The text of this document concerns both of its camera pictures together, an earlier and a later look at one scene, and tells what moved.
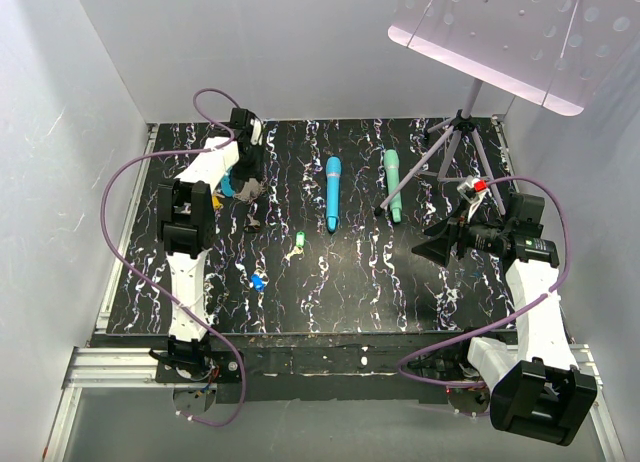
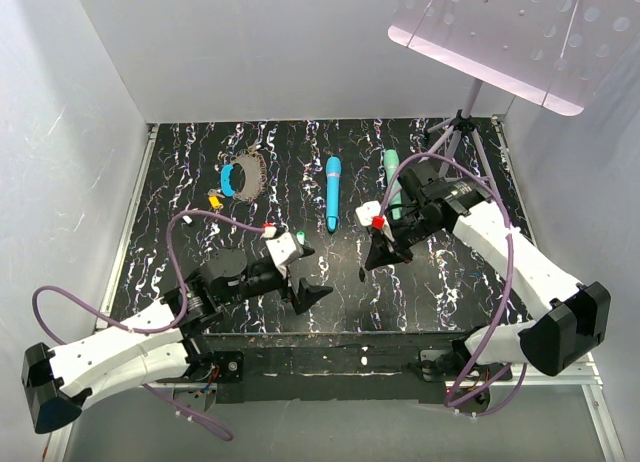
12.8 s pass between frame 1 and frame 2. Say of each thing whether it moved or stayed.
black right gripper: moved
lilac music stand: stayed
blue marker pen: stayed
